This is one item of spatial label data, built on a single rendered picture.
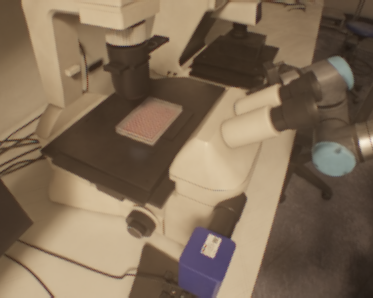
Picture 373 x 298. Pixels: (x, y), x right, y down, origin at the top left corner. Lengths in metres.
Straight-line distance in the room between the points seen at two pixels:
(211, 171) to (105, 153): 0.21
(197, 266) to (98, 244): 0.32
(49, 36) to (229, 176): 0.39
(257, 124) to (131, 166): 0.23
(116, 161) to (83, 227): 0.23
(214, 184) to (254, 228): 0.28
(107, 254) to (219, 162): 0.34
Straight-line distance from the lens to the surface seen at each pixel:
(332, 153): 0.62
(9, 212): 0.43
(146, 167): 0.45
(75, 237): 0.64
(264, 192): 0.71
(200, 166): 0.37
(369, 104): 1.26
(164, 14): 1.05
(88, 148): 0.51
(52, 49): 0.54
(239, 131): 0.36
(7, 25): 0.96
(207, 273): 0.35
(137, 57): 0.43
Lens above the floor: 1.29
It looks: 43 degrees down
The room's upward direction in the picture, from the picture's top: 3 degrees clockwise
